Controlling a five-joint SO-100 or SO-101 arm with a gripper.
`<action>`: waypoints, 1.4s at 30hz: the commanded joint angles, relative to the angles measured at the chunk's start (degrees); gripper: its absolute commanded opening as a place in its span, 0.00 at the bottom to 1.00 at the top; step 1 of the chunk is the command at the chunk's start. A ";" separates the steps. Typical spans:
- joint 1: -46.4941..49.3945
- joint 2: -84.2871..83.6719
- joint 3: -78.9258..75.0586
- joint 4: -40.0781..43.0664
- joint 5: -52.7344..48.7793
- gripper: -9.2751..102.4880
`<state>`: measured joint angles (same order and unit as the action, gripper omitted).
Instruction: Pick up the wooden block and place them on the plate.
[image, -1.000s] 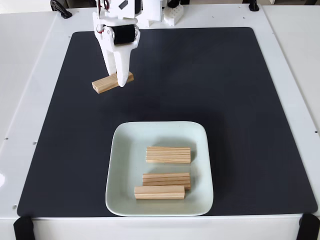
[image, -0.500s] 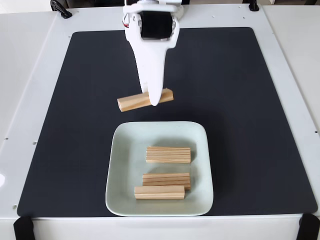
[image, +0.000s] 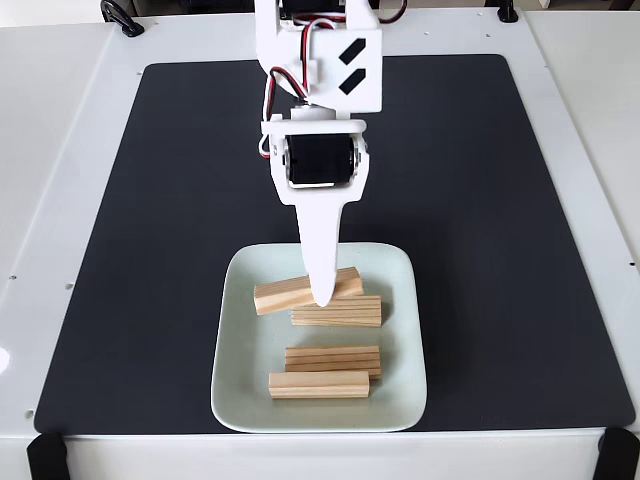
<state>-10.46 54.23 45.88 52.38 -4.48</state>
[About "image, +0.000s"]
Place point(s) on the grooved wooden block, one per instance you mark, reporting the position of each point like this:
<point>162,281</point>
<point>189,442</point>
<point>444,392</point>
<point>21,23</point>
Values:
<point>332,357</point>
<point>280,297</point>
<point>350,312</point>

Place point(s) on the wooden block marked two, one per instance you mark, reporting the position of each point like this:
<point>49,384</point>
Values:
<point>320,386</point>

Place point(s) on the pale green square plate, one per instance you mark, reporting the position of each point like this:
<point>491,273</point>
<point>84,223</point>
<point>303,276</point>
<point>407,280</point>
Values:
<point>240,360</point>

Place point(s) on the black table mat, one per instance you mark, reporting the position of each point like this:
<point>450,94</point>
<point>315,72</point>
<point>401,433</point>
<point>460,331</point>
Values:
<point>150,250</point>

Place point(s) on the black table clamp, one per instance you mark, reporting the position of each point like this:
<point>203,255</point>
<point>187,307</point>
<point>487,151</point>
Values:
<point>134,30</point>
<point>507,14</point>

